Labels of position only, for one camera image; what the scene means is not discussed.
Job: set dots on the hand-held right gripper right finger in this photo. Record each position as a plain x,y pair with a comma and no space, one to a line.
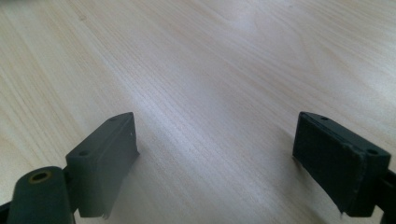
336,161

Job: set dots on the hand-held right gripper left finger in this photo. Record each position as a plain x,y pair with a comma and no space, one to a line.
99,166

